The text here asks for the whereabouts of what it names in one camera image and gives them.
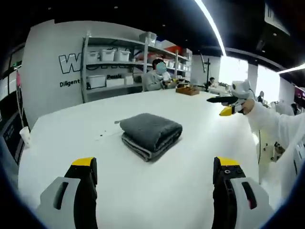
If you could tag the ceiling light strip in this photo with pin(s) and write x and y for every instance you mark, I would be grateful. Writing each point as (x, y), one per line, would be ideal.
(210, 26)

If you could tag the person's right hand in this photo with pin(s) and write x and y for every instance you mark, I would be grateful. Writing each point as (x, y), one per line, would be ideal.
(248, 106)

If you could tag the grey towel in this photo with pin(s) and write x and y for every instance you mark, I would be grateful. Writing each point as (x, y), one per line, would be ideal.
(152, 136)

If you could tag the clear plastic storage bin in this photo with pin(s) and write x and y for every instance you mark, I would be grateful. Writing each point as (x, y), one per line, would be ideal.
(148, 38)

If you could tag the white storage bin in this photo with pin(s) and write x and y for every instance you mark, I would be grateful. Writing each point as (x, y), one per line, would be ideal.
(115, 82)
(108, 55)
(96, 81)
(122, 55)
(91, 56)

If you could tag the white paper cup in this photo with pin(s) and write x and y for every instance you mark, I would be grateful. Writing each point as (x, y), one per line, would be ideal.
(25, 137)

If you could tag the black tripod stand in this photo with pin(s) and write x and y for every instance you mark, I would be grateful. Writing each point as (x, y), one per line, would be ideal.
(206, 74)

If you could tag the metal storage shelf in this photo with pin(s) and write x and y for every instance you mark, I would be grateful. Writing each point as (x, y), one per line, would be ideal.
(133, 69)

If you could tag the brown wooden tray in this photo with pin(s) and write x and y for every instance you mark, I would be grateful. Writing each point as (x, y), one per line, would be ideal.
(187, 90)

